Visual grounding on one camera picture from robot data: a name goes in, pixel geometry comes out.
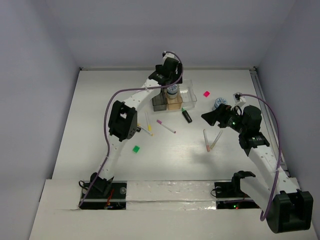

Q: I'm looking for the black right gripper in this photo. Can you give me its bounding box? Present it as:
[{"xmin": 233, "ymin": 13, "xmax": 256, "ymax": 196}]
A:
[{"xmin": 200, "ymin": 103, "xmax": 247, "ymax": 134}]

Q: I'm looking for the blue-lidded round jar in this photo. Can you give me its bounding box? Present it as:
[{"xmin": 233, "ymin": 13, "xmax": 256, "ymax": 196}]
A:
[
  {"xmin": 212, "ymin": 97, "xmax": 228, "ymax": 110},
  {"xmin": 166, "ymin": 84, "xmax": 179, "ymax": 99}
]

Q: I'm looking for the black green highlighter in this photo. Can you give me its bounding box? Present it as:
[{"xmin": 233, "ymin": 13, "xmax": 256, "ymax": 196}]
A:
[{"xmin": 181, "ymin": 107, "xmax": 193, "ymax": 124}]

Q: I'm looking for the green highlighter cap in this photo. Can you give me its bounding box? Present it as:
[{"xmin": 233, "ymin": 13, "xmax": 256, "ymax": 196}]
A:
[{"xmin": 132, "ymin": 145, "xmax": 140, "ymax": 153}]

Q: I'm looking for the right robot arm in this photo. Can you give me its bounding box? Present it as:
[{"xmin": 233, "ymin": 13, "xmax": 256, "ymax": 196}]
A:
[{"xmin": 201, "ymin": 104, "xmax": 314, "ymax": 234}]

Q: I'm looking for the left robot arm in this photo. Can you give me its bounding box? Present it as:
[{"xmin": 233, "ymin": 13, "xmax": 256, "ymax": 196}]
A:
[{"xmin": 86, "ymin": 51, "xmax": 184, "ymax": 198}]

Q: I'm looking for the peach-capped white marker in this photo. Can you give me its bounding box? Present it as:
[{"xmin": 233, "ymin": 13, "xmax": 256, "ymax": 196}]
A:
[{"xmin": 203, "ymin": 129, "xmax": 210, "ymax": 152}]

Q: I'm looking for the pink highlighter cap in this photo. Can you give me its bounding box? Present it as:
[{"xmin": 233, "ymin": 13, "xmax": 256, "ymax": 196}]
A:
[{"xmin": 203, "ymin": 91, "xmax": 210, "ymax": 97}]

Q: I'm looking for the pale yellow white marker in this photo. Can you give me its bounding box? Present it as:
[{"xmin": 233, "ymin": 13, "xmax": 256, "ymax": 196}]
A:
[{"xmin": 210, "ymin": 130, "xmax": 223, "ymax": 150}]

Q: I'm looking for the smoky grey plastic bin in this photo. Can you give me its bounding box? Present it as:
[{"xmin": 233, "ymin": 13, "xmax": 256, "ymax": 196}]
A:
[{"xmin": 151, "ymin": 92, "xmax": 168, "ymax": 112}]

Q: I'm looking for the clear plastic bin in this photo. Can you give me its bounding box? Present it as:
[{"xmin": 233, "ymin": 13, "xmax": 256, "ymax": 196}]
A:
[{"xmin": 179, "ymin": 79, "xmax": 197, "ymax": 110}]

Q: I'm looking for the purple-capped white marker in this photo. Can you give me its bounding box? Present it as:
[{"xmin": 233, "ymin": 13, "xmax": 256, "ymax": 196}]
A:
[{"xmin": 156, "ymin": 119, "xmax": 176, "ymax": 134}]

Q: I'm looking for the long yellow-capped white marker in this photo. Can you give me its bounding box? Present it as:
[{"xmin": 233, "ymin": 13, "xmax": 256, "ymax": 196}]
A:
[{"xmin": 144, "ymin": 111, "xmax": 152, "ymax": 132}]

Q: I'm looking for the short yellow-capped white marker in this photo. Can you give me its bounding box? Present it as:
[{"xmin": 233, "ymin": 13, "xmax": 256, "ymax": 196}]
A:
[{"xmin": 138, "ymin": 124, "xmax": 154, "ymax": 137}]

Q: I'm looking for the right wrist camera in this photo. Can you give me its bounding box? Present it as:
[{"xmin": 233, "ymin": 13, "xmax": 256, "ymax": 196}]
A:
[{"xmin": 233, "ymin": 92, "xmax": 247, "ymax": 108}]

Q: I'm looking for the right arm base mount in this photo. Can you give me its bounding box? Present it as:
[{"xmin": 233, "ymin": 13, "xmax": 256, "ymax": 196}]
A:
[{"xmin": 210, "ymin": 181, "xmax": 259, "ymax": 210}]

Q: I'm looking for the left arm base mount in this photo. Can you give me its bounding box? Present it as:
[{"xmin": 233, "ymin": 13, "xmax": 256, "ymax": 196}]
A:
[{"xmin": 79, "ymin": 181, "xmax": 127, "ymax": 210}]

